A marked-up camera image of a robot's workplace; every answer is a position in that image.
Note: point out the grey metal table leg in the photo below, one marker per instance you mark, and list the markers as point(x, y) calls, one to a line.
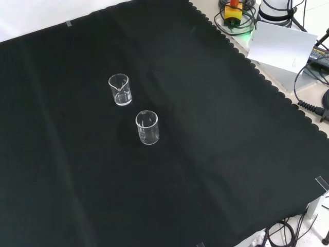
point(312, 208)

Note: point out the grey metal plate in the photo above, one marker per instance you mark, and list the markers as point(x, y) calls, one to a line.
point(285, 77)

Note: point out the black tripod leg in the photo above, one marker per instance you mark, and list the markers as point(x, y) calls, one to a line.
point(323, 38)

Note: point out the clear cloth clip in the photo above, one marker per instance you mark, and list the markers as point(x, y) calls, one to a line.
point(68, 23)
point(321, 183)
point(200, 244)

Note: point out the black bench cloth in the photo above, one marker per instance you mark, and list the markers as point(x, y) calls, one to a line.
point(77, 167)

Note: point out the clear glass beaker with spout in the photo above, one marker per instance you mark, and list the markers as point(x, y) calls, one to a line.
point(149, 133)
point(123, 99)

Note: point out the yellow stop button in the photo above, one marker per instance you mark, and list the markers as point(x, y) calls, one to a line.
point(233, 13)

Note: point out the white power strip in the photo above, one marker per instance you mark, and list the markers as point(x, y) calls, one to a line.
point(257, 239)

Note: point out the pale board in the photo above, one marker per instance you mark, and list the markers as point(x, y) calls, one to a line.
point(280, 46)

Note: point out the black power adapter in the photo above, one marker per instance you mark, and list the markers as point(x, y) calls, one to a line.
point(320, 55)

